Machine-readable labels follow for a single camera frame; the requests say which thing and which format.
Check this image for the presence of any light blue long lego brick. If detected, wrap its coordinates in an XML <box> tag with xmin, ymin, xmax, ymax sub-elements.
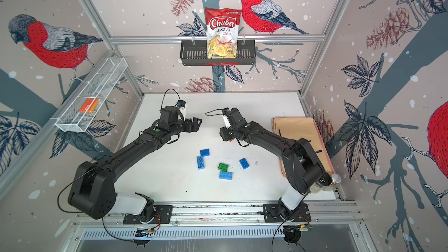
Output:
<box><xmin>219</xmin><ymin>171</ymin><xmax>233</xmax><ymax>180</ymax></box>

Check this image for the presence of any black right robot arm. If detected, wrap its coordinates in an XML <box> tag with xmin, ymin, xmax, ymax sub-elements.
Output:
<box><xmin>219</xmin><ymin>107</ymin><xmax>326</xmax><ymax>221</ymax></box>

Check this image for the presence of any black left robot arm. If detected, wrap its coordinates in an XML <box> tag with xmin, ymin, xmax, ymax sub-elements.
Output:
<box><xmin>68</xmin><ymin>106</ymin><xmax>202</xmax><ymax>219</ymax></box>

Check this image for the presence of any small blue lego brick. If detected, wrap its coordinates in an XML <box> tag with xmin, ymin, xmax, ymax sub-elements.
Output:
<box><xmin>200</xmin><ymin>149</ymin><xmax>210</xmax><ymax>157</ymax></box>

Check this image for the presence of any blue square lego brick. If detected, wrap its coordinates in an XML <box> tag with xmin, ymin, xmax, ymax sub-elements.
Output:
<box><xmin>239</xmin><ymin>158</ymin><xmax>250</xmax><ymax>170</ymax></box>

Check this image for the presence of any green lego brick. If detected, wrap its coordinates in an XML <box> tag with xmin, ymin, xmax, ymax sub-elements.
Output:
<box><xmin>218</xmin><ymin>163</ymin><xmax>229</xmax><ymax>172</ymax></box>

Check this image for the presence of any tan wooden tray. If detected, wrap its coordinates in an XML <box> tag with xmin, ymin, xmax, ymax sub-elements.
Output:
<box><xmin>271</xmin><ymin>117</ymin><xmax>334</xmax><ymax>176</ymax></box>

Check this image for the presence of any Chuba cassava chips bag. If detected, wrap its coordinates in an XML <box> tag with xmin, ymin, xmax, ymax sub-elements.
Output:
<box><xmin>205</xmin><ymin>8</ymin><xmax>242</xmax><ymax>59</ymax></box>

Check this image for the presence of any clear bottle black cap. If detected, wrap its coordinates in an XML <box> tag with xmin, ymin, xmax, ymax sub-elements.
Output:
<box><xmin>310</xmin><ymin>173</ymin><xmax>342</xmax><ymax>194</ymax></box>

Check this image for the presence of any orange red block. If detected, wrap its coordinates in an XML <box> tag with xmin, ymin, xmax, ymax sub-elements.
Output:
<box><xmin>79</xmin><ymin>98</ymin><xmax>100</xmax><ymax>113</ymax></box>

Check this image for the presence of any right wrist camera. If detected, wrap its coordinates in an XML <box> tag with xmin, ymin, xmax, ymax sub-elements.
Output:
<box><xmin>222</xmin><ymin>112</ymin><xmax>231</xmax><ymax>128</ymax></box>

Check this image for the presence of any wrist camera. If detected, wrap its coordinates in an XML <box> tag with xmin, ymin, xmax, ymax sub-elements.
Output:
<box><xmin>176</xmin><ymin>100</ymin><xmax>187</xmax><ymax>120</ymax></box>
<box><xmin>222</xmin><ymin>112</ymin><xmax>231</xmax><ymax>128</ymax></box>

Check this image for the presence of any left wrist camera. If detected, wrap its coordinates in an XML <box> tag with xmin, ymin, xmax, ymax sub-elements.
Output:
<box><xmin>176</xmin><ymin>100</ymin><xmax>187</xmax><ymax>120</ymax></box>

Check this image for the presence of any black wire basket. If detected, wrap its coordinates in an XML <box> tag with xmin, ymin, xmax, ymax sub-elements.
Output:
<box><xmin>180</xmin><ymin>40</ymin><xmax>256</xmax><ymax>66</ymax></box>

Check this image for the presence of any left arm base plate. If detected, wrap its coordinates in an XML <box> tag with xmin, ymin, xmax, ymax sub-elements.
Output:
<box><xmin>123</xmin><ymin>205</ymin><xmax>173</xmax><ymax>225</ymax></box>

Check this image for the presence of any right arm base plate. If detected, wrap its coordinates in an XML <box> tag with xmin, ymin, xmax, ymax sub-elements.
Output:
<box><xmin>262</xmin><ymin>203</ymin><xmax>311</xmax><ymax>223</ymax></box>

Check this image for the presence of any white wire shelf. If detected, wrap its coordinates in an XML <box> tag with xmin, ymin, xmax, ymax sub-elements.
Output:
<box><xmin>50</xmin><ymin>57</ymin><xmax>128</xmax><ymax>133</ymax></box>

